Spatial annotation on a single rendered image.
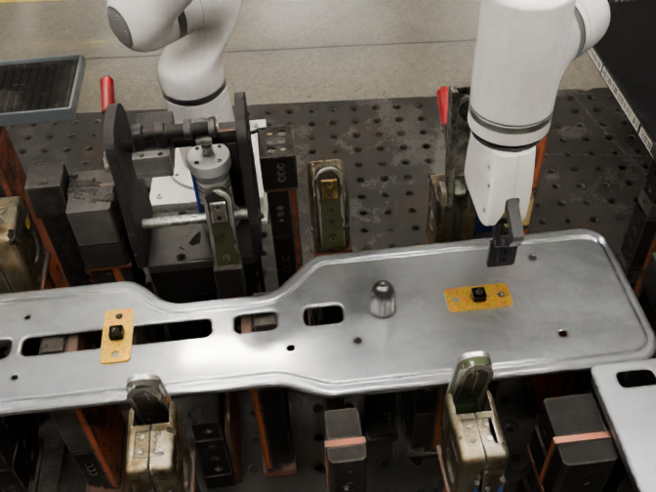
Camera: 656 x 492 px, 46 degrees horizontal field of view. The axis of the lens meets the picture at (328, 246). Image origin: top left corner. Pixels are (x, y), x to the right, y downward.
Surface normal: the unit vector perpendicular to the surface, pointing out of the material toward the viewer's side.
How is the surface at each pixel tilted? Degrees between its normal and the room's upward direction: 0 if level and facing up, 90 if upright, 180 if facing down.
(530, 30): 90
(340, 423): 0
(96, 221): 90
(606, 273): 0
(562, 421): 0
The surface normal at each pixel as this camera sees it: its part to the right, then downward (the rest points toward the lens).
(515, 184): 0.11, 0.65
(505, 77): -0.47, 0.65
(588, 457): -0.04, -0.69
